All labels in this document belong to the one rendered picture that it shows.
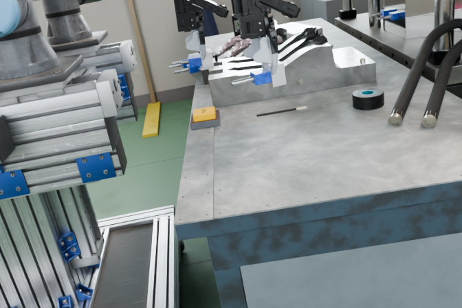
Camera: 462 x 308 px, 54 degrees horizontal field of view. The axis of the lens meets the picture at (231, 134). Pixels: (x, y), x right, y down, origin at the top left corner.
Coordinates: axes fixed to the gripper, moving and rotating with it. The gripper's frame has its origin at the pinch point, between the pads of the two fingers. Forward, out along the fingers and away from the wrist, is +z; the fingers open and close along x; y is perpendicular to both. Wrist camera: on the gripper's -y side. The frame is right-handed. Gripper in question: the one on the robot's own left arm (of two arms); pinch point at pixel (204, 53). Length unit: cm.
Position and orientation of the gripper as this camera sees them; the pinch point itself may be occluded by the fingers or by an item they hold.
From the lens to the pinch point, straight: 146.8
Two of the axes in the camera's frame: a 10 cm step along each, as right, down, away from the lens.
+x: 1.3, 4.3, -8.9
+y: -9.9, 1.4, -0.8
